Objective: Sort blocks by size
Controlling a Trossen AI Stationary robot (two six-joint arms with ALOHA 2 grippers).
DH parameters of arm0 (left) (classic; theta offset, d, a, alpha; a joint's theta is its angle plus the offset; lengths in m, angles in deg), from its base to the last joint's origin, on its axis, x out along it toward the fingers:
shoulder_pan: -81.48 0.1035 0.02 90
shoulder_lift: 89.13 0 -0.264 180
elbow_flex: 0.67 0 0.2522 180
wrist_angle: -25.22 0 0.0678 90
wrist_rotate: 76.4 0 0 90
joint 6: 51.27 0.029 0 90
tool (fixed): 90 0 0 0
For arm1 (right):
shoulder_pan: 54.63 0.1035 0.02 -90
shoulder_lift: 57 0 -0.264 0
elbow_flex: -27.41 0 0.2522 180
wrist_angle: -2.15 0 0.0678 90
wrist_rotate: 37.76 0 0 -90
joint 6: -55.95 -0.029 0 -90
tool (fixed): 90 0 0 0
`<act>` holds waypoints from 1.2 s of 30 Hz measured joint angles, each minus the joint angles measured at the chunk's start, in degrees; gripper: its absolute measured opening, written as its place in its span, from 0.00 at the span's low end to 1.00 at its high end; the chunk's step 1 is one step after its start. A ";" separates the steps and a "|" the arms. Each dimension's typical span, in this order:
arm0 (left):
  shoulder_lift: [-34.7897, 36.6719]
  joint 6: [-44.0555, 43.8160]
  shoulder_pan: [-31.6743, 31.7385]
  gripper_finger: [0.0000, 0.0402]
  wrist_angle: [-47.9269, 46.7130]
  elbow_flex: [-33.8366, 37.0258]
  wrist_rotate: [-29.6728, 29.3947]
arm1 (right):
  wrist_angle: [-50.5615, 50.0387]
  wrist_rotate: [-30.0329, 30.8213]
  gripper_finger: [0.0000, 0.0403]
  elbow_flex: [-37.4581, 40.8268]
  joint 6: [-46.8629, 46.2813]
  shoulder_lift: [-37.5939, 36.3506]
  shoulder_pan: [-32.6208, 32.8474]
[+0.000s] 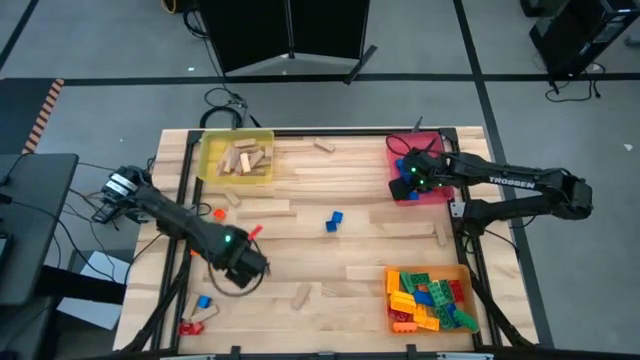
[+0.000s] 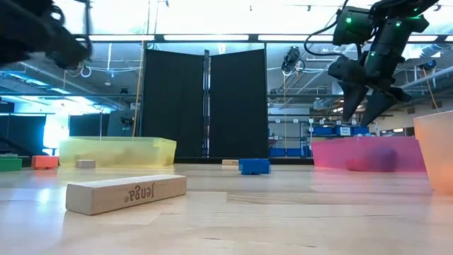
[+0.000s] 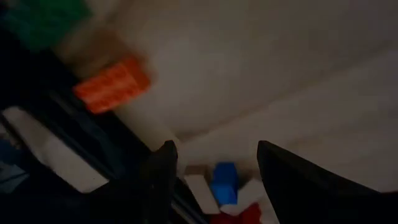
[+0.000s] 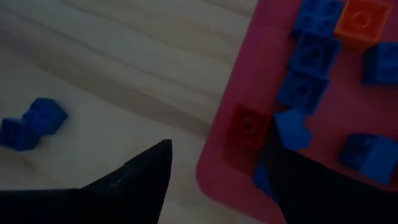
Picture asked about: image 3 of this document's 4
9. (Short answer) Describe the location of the green plastic brick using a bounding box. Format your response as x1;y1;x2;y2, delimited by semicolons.
6;0;91;50

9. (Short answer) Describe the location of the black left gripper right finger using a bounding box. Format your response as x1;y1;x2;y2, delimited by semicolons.
256;140;398;224

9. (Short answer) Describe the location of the red plastic brick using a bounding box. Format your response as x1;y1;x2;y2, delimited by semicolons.
210;202;262;224

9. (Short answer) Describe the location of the orange plastic brick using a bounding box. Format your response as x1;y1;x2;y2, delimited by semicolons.
73;57;152;114

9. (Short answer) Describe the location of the wooden block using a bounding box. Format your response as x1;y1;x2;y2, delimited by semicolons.
219;179;267;216

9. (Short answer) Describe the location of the small blue plastic brick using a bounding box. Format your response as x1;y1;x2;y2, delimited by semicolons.
210;161;240;206

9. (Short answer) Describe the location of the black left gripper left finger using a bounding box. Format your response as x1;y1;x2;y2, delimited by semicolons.
90;139;179;224

